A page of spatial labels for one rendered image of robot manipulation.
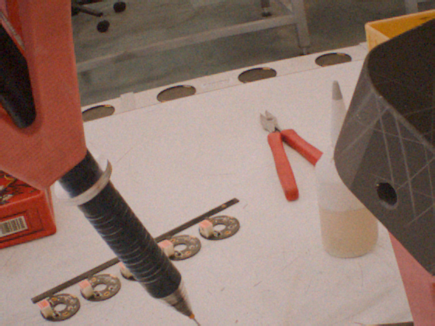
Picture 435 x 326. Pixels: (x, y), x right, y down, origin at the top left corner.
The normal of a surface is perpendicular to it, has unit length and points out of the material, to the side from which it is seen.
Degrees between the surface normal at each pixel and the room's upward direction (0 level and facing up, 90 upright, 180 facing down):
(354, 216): 90
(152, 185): 0
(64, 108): 99
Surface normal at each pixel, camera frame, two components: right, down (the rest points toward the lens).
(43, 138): 0.57, 0.46
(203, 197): -0.17, -0.86
